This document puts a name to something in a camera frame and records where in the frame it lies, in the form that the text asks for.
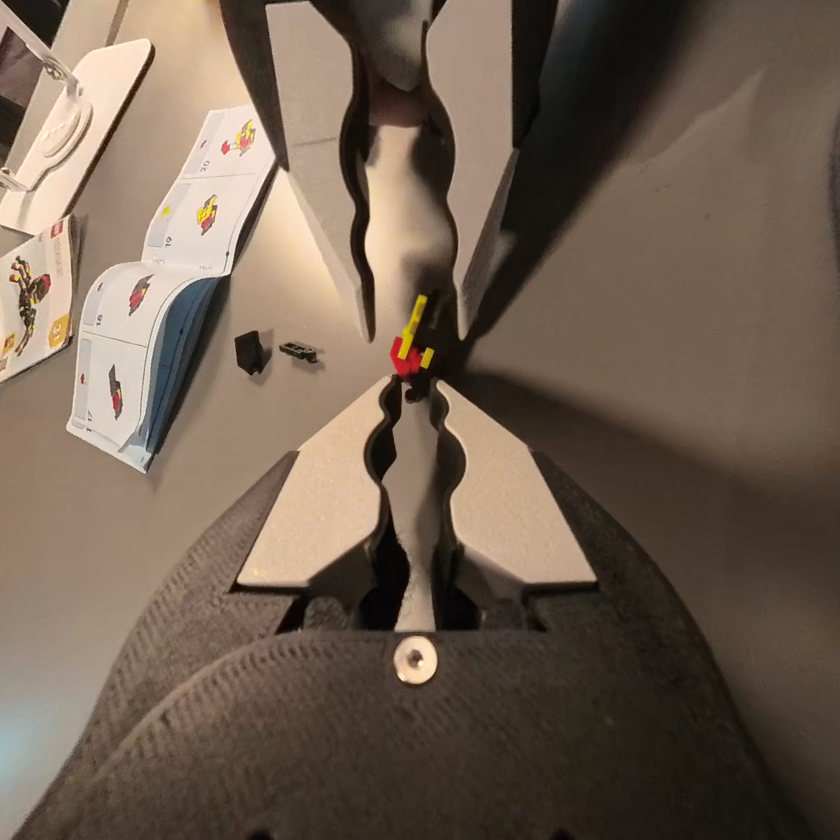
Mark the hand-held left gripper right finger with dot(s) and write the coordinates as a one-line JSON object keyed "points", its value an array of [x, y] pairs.
{"points": [[518, 518]]}

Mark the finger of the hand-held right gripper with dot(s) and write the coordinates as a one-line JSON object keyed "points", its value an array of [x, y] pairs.
{"points": [[479, 98], [308, 98]]}

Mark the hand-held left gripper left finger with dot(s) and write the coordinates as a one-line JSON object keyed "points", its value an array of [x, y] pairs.
{"points": [[315, 518]]}

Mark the black red yellow lego assembly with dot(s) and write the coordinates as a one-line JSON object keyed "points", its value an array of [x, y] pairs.
{"points": [[403, 354]]}

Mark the small black lego clip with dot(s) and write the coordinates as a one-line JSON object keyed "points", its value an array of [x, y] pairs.
{"points": [[298, 350]]}

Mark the black lego slope piece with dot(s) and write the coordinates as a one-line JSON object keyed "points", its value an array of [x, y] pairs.
{"points": [[249, 348]]}

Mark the clear plastic stand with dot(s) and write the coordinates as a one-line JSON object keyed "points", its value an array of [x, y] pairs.
{"points": [[62, 131]]}

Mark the open instruction booklet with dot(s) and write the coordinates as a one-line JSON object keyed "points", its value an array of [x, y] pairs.
{"points": [[111, 367]]}

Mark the closed instruction booklet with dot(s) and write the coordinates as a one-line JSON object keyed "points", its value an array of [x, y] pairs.
{"points": [[39, 295]]}

